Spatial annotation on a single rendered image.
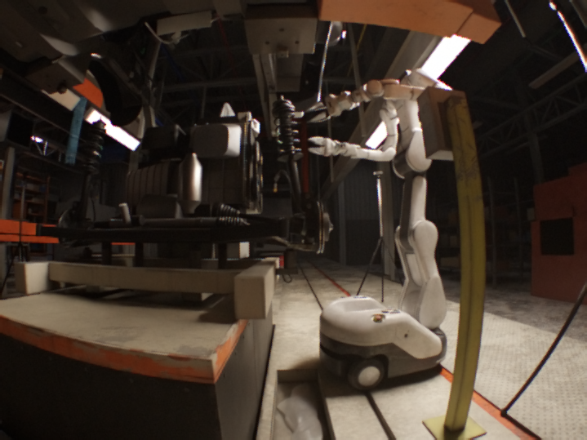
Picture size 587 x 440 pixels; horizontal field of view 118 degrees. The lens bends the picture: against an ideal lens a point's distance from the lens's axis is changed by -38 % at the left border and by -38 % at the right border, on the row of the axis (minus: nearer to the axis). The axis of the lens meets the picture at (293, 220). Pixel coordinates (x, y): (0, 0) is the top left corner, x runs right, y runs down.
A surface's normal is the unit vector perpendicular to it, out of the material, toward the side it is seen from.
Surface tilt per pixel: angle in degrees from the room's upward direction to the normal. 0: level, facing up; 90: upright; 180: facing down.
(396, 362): 90
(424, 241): 90
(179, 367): 90
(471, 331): 90
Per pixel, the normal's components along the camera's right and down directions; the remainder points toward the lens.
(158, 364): 0.02, -0.09
